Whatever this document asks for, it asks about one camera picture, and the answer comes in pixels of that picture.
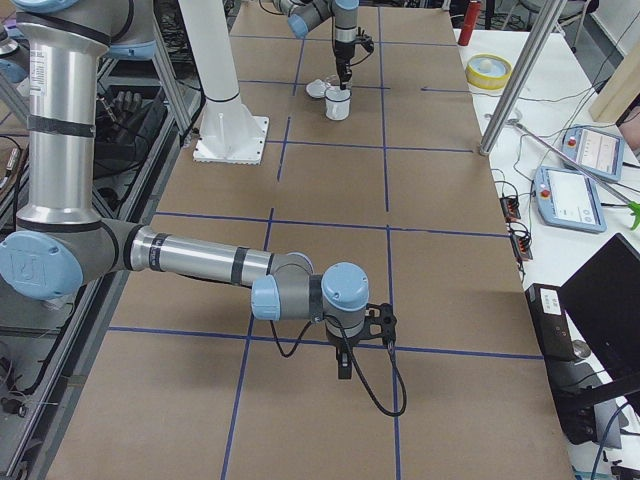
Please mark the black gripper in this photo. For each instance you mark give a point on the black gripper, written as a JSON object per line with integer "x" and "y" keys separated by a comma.
{"x": 344, "y": 345}
{"x": 341, "y": 53}

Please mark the clear plastic funnel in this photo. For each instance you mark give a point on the clear plastic funnel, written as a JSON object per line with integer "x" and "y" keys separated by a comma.
{"x": 317, "y": 88}

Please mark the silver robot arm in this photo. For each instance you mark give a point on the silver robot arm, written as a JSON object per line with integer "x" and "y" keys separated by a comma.
{"x": 61, "y": 243}
{"x": 304, "y": 16}

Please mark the white cup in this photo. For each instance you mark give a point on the white cup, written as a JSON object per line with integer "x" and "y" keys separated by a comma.
{"x": 337, "y": 103}

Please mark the blue tape strip lengthwise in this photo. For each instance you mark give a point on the blue tape strip lengthwise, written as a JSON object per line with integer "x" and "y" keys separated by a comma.
{"x": 395, "y": 384}

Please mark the yellow tape roll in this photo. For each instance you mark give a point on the yellow tape roll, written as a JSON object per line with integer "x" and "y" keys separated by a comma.
{"x": 488, "y": 71}

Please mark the red bottle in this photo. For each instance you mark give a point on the red bottle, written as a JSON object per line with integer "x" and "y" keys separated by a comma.
{"x": 470, "y": 18}

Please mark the orange connector block near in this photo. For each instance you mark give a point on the orange connector block near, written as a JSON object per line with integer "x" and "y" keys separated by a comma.
{"x": 521, "y": 245}

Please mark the orange connector block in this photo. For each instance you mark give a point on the orange connector block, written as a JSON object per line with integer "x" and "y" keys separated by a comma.
{"x": 510, "y": 207}
{"x": 521, "y": 245}

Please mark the orange connector block far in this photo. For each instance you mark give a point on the orange connector block far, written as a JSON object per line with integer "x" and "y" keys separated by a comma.
{"x": 510, "y": 207}

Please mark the silver grabber stick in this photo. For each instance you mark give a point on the silver grabber stick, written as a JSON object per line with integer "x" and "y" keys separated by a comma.
{"x": 631, "y": 205}

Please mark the black computer box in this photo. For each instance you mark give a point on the black computer box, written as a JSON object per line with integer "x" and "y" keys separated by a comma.
{"x": 569, "y": 373}

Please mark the blue tape strip crosswise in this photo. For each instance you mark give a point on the blue tape strip crosswise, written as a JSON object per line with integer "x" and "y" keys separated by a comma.
{"x": 258, "y": 338}

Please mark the near teach pendant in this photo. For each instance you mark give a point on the near teach pendant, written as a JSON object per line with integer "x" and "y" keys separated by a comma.
{"x": 567, "y": 199}

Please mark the teach pendant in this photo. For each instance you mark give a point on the teach pendant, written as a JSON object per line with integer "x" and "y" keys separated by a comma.
{"x": 567, "y": 199}
{"x": 599, "y": 152}

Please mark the black laptop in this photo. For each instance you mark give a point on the black laptop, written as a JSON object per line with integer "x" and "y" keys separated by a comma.
{"x": 602, "y": 300}

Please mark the far teach pendant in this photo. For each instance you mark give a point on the far teach pendant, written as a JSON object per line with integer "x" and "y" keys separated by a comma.
{"x": 599, "y": 152}

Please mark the wooden board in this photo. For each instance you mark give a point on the wooden board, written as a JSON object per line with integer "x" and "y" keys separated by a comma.
{"x": 620, "y": 91}

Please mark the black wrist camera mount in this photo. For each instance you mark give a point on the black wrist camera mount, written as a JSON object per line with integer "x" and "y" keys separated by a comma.
{"x": 380, "y": 323}

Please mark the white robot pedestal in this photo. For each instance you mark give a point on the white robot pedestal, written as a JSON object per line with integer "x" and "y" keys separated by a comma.
{"x": 228, "y": 132}

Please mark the silver aluminium post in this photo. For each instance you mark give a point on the silver aluminium post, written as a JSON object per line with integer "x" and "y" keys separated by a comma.
{"x": 532, "y": 48}

